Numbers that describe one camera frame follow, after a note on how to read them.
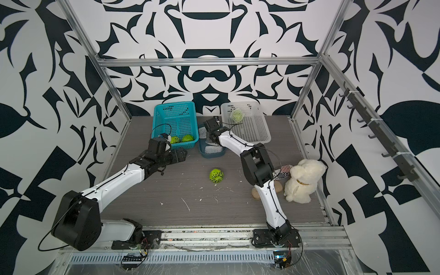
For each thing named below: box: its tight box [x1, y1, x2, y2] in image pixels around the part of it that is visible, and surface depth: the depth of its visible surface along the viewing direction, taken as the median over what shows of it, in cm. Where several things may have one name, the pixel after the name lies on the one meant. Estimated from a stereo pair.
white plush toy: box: [283, 158, 328, 204], surface depth 79 cm
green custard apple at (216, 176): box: [209, 168, 225, 184], surface depth 89 cm
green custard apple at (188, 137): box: [182, 134, 195, 143], surface depth 104 cm
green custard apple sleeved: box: [232, 110, 243, 123], surface depth 114 cm
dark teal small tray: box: [198, 124, 227, 159], surface depth 101 cm
